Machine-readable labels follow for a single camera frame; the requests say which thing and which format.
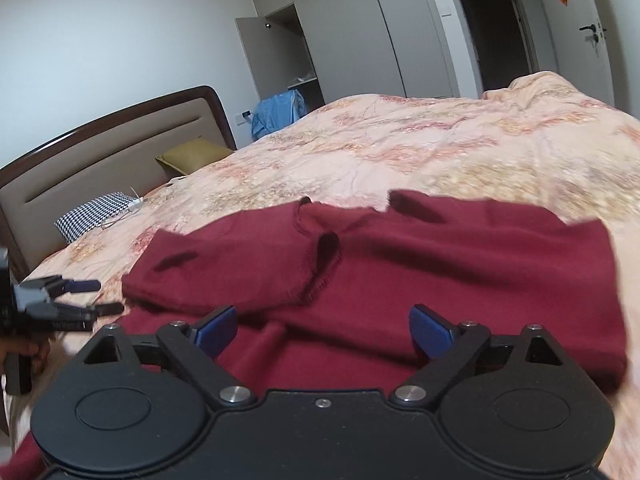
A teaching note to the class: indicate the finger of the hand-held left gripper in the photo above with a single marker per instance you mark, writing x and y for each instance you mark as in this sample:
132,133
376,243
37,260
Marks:
102,309
75,287

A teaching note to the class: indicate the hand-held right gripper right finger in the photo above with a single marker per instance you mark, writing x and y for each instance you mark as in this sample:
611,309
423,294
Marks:
431,331

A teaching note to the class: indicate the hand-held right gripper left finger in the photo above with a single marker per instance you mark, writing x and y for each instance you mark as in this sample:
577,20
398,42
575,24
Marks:
219,329

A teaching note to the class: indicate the dark red knit garment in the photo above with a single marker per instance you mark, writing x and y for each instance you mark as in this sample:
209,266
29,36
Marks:
400,270

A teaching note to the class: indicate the blue clothes heap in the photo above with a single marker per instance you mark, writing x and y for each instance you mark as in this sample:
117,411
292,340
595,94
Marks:
275,112

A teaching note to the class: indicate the person's left hand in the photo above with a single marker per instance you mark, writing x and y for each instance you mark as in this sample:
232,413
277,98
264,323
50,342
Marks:
39,356

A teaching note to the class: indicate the houndstooth black white pillow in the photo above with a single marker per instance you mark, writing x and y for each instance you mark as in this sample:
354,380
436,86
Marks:
92,216

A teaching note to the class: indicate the beige padded headboard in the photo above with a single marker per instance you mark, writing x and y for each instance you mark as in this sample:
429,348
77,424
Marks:
100,160

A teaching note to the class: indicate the olive green pillow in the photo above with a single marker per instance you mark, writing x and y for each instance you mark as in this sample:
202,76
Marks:
192,156

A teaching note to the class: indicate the floral peach blanket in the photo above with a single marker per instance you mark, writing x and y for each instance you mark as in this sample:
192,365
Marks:
400,145

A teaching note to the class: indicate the white items on wardrobe shelf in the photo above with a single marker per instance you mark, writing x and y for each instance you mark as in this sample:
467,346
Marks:
302,79

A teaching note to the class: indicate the white room door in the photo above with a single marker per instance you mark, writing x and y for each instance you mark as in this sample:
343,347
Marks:
580,60

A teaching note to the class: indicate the grey built-in wardrobe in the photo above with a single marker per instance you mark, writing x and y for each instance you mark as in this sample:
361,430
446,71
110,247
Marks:
350,30

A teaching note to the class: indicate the white light switch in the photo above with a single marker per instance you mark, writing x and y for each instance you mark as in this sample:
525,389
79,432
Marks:
447,12

